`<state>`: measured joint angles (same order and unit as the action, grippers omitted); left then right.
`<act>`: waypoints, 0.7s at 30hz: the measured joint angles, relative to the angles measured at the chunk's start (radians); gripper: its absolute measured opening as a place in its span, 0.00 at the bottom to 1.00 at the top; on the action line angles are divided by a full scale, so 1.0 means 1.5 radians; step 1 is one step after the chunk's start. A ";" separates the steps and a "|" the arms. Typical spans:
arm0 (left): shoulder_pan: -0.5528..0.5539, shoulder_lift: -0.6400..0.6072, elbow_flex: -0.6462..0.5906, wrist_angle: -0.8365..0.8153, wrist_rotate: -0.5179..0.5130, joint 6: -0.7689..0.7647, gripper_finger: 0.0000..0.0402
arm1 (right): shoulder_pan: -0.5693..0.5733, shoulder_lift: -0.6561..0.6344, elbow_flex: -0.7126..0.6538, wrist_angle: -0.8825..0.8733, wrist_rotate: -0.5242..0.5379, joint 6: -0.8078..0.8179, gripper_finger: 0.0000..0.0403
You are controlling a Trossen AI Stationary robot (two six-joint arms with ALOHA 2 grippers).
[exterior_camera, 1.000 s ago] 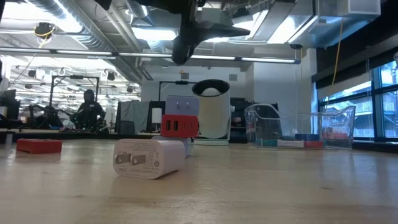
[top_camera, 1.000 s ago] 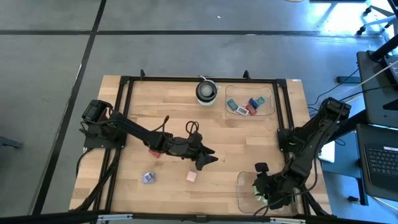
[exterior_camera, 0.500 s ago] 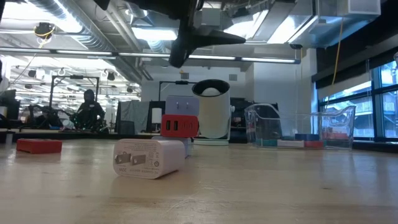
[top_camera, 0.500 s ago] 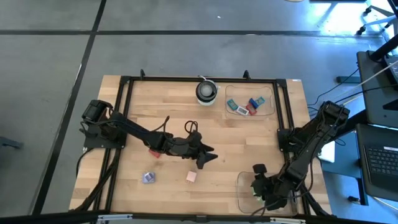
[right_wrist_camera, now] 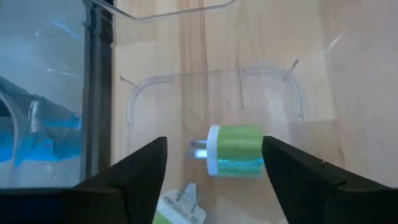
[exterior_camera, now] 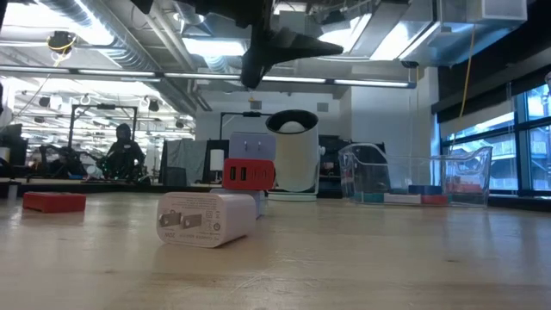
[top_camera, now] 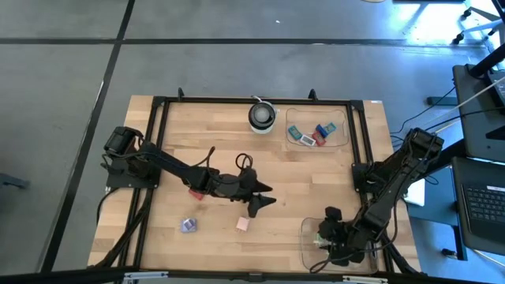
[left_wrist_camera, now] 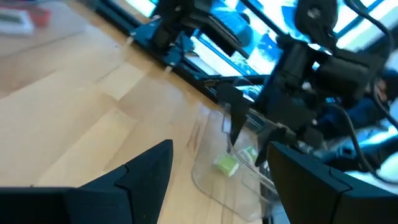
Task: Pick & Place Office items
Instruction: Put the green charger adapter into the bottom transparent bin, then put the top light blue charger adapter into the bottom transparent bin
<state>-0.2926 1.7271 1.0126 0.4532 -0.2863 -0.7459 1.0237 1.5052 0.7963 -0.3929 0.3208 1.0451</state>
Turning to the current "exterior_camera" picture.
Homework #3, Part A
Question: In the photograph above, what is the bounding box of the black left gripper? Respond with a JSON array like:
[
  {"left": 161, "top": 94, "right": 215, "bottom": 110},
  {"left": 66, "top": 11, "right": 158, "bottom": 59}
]
[{"left": 189, "top": 0, "right": 344, "bottom": 90}]

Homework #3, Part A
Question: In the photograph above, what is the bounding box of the lavender pronged wall charger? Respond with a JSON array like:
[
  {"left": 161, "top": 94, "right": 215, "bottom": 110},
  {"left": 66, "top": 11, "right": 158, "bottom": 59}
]
[{"left": 228, "top": 132, "right": 277, "bottom": 161}]

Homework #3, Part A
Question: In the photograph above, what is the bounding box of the red USB wall charger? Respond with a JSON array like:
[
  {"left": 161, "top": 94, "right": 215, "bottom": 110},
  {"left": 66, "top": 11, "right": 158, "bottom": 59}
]
[{"left": 222, "top": 158, "right": 276, "bottom": 191}]

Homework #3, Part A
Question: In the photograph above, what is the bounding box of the pale lavender charger block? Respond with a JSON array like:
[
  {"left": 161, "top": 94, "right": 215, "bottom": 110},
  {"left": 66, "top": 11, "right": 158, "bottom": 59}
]
[{"left": 209, "top": 188, "right": 266, "bottom": 220}]

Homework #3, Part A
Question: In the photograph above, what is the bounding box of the teal wall charger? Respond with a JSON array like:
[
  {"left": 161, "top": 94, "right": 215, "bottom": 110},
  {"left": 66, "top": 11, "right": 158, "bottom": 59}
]
[{"left": 352, "top": 191, "right": 385, "bottom": 204}]

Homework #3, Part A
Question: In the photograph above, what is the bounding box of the green white USB charger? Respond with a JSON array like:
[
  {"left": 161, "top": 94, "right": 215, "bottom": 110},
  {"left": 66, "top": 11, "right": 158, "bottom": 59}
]
[{"left": 382, "top": 193, "right": 422, "bottom": 205}]

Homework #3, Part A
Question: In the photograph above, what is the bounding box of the white spotlight lamp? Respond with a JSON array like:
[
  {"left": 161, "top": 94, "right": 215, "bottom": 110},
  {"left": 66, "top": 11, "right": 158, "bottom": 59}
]
[{"left": 264, "top": 108, "right": 326, "bottom": 202}]

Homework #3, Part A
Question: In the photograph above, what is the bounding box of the small white table lamp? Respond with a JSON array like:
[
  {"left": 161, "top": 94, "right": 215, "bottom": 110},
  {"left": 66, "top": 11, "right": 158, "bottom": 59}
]
[{"left": 209, "top": 148, "right": 226, "bottom": 184}]

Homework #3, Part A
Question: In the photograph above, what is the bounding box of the grey cloth partition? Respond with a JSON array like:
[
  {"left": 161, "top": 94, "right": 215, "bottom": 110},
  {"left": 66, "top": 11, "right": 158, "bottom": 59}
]
[{"left": 161, "top": 138, "right": 207, "bottom": 186}]

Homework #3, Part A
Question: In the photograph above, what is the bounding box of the clear plastic bin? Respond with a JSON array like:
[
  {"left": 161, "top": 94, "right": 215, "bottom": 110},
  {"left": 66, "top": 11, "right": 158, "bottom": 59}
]
[{"left": 337, "top": 142, "right": 494, "bottom": 208}]

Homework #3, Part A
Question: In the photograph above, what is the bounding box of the white plug charger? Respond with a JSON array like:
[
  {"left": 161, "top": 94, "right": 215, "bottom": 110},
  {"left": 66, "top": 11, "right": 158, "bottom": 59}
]
[{"left": 155, "top": 191, "right": 258, "bottom": 249}]

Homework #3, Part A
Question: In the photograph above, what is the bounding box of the person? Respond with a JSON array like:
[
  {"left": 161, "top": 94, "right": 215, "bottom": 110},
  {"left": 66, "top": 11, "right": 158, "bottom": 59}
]
[
  {"left": 49, "top": 146, "right": 87, "bottom": 178},
  {"left": 105, "top": 123, "right": 147, "bottom": 182}
]

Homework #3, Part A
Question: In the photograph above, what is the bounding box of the black ceiling-mounted device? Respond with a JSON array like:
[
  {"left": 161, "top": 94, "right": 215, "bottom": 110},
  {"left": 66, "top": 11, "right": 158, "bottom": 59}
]
[{"left": 46, "top": 29, "right": 77, "bottom": 55}]

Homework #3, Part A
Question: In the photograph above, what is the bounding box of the black background rig frame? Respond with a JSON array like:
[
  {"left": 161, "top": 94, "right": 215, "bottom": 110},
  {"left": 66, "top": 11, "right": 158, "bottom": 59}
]
[
  {"left": 219, "top": 110, "right": 275, "bottom": 141},
  {"left": 68, "top": 102, "right": 139, "bottom": 173}
]

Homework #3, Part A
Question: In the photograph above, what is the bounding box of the ribbed silver ventilation duct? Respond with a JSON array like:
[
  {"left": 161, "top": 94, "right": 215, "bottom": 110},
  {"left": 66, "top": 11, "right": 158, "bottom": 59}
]
[{"left": 38, "top": 0, "right": 164, "bottom": 72}]

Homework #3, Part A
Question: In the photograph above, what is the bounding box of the yellow hanging cable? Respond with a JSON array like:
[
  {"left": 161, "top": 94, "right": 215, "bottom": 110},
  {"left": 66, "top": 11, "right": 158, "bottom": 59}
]
[{"left": 458, "top": 25, "right": 477, "bottom": 120}]

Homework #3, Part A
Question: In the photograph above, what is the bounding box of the white rectangular ceiling duct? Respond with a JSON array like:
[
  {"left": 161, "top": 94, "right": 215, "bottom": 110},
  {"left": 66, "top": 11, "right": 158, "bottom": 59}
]
[{"left": 398, "top": 0, "right": 529, "bottom": 65}]

